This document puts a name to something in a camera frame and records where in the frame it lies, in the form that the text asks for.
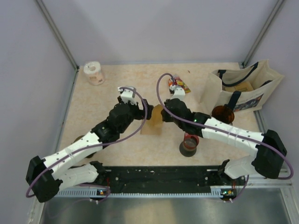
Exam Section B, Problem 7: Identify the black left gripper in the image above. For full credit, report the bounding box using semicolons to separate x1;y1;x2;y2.
118;96;153;134

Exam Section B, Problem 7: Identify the brown paper coffee filter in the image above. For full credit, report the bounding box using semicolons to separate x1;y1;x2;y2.
149;104;163;126
140;121;162;135

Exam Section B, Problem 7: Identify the amber plastic coffee dripper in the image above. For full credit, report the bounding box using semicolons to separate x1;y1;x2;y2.
212;105;235;124

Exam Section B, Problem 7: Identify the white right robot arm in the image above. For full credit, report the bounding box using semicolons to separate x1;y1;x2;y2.
161;98;287;185

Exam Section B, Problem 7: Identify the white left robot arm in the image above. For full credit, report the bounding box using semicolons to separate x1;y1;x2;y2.
26;99;154;203

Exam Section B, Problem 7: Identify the dark green coffee dripper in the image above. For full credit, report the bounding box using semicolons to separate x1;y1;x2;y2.
73;135;96;158

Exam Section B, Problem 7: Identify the colourful snack packet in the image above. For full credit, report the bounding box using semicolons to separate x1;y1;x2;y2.
168;74;191;94

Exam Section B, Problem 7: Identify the wrapped toilet paper roll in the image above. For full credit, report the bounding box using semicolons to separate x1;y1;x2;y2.
83;61;105;85

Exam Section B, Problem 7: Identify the cream canvas tote bag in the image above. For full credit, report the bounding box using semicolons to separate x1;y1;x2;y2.
200;60;284;113

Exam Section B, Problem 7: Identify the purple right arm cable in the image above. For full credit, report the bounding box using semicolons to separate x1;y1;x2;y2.
156;73;294;203

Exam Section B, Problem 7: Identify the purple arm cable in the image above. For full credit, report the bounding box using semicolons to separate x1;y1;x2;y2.
25;86;148;206
156;73;294;203

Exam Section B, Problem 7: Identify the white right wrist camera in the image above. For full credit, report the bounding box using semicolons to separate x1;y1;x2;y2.
169;85;185;101

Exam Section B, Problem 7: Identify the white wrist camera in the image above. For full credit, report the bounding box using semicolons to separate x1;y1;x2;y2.
169;85;185;101
118;86;137;105

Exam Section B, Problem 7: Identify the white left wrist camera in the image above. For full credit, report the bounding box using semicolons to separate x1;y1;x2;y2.
118;86;137;105

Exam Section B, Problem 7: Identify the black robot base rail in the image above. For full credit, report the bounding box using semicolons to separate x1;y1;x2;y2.
92;166;245;194

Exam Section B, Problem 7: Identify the right aluminium frame post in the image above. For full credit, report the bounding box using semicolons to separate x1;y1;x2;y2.
239;0;286;69

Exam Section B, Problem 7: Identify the aluminium frame post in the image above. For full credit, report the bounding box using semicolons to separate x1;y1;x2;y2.
239;0;286;69
34;0;79;71

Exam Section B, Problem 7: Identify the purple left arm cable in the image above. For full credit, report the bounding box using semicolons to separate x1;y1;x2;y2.
25;86;148;206

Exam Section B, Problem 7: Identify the left aluminium frame post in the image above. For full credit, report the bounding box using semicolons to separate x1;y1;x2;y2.
34;0;79;71

